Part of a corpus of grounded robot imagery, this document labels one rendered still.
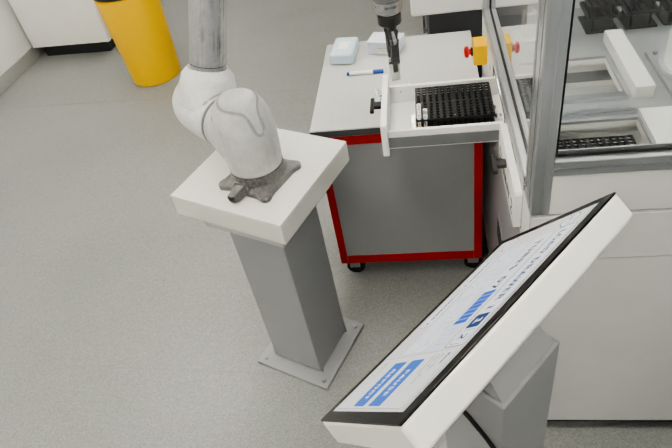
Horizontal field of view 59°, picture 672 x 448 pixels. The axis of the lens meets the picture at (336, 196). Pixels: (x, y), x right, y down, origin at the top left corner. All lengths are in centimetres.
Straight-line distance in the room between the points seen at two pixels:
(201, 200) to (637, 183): 110
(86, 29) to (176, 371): 318
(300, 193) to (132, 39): 268
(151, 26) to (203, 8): 248
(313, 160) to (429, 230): 71
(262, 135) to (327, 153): 26
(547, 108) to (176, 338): 180
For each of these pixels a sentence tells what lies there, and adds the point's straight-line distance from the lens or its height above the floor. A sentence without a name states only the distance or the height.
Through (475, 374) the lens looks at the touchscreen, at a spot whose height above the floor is 118.
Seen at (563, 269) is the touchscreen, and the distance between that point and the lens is 92.
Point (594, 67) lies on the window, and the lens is 117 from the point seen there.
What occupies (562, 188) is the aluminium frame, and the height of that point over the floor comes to 102.
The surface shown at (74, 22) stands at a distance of 500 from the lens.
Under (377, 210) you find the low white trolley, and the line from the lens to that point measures 221.
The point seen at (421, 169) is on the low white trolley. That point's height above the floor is 56.
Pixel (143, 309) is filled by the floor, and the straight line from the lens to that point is 269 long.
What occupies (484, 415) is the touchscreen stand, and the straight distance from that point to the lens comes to 102.
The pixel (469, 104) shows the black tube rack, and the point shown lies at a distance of 182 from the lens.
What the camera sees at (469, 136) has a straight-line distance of 171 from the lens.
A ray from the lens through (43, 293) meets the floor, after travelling 302.
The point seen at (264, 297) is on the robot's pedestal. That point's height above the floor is 38.
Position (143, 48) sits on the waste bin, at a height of 28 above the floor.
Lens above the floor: 186
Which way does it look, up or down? 40 degrees down
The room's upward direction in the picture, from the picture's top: 11 degrees counter-clockwise
